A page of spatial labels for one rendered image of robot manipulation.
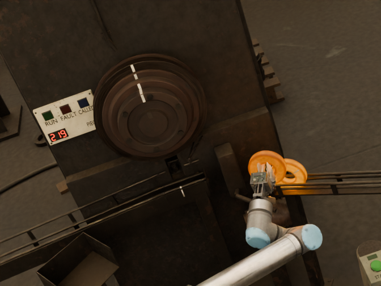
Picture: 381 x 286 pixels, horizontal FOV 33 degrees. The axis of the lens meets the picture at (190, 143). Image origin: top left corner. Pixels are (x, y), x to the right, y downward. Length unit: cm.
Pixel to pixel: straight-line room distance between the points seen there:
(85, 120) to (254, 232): 91
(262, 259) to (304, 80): 270
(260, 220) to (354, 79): 241
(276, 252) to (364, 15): 350
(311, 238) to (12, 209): 276
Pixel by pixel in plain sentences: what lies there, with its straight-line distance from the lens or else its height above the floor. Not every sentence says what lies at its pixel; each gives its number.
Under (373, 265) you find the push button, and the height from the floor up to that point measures 61.
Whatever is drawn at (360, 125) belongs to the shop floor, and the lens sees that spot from 421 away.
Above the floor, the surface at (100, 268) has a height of 61.
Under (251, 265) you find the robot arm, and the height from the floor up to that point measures 85.
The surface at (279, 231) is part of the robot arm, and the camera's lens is 246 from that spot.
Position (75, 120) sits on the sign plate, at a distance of 284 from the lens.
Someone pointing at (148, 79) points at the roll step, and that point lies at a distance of 259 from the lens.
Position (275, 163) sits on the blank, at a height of 86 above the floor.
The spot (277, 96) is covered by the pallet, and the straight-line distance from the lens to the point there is 466.
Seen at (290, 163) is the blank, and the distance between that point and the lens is 273.
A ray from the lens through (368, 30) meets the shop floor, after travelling 528.
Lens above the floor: 240
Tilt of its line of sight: 32 degrees down
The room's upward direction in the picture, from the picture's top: 21 degrees counter-clockwise
